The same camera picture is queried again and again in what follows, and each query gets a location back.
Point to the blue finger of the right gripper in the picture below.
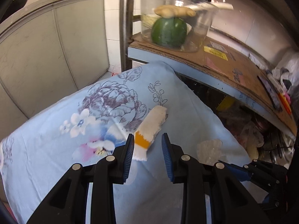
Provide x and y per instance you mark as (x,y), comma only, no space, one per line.
(240,173)

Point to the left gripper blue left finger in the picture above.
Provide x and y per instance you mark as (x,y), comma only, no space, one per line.
(127,156)

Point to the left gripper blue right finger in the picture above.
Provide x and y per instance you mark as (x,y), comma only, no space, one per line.
(168,156)

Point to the clear bubble wrap piece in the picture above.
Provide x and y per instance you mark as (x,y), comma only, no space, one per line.
(210,152)

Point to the grey kitchen cabinet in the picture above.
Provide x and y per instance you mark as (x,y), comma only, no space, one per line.
(49,49)

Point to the light blue floral tablecloth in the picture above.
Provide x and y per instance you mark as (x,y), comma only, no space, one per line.
(88,125)

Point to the black smartphone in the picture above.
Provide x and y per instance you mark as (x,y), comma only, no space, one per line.
(271,93)

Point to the metal rack shelf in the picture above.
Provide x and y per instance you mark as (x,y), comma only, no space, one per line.
(131,51)

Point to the flattened cardboard sheet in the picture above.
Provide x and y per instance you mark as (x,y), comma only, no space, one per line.
(227,62)

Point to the green squash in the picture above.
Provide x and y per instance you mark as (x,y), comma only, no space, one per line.
(170,33)

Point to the clear plastic container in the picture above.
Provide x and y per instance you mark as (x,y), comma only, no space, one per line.
(197,27)

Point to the ginger root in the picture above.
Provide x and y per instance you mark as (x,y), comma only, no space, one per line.
(172,11)

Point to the white leek stalk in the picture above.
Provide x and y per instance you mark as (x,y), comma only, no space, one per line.
(211,6)

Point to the black frying pan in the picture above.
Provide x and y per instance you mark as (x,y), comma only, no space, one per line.
(14,7)

